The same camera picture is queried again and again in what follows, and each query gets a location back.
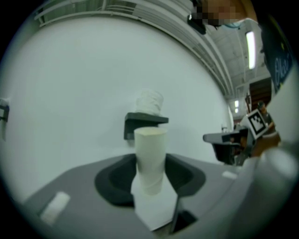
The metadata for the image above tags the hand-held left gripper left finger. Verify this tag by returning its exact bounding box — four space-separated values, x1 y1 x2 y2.
22 153 164 239

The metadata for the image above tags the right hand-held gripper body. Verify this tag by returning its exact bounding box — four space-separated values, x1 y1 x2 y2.
233 109 269 165

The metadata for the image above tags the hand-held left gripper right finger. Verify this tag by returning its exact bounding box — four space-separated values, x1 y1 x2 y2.
166 153 248 239

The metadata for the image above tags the small black wall paper holder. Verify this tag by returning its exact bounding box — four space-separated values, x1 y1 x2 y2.
0 97 10 142

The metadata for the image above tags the white toilet paper roll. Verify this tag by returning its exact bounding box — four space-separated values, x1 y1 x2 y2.
136 90 164 115

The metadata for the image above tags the person's right forearm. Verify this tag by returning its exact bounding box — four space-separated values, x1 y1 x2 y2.
253 134 282 157

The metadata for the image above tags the long ceiling light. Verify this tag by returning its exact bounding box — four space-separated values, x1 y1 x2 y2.
245 31 256 70

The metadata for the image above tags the brown wooden structure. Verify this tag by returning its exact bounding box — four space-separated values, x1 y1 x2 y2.
249 78 274 112

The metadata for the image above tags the person's black printed t-shirt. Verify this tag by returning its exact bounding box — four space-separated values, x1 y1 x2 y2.
258 14 299 150

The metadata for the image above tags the person's head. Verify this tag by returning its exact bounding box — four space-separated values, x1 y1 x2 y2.
188 0 248 31

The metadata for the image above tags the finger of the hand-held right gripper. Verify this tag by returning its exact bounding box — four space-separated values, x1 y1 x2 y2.
202 128 249 143
212 144 241 163

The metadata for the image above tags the cardboard paper roll core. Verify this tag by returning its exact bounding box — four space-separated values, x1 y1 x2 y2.
130 127 178 232

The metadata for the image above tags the black head-worn camera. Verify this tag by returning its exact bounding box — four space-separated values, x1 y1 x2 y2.
188 13 207 35

